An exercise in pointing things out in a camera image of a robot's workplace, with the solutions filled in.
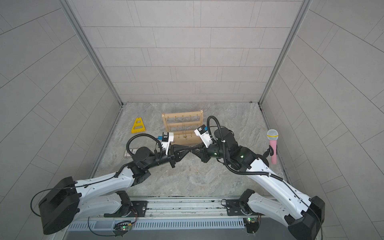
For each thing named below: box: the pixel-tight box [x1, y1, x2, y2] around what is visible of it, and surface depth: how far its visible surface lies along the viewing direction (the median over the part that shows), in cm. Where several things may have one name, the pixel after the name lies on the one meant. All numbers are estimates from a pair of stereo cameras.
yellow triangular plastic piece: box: [131, 117, 146, 134], surface depth 104 cm
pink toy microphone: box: [267, 129, 279, 165], surface depth 70 cm
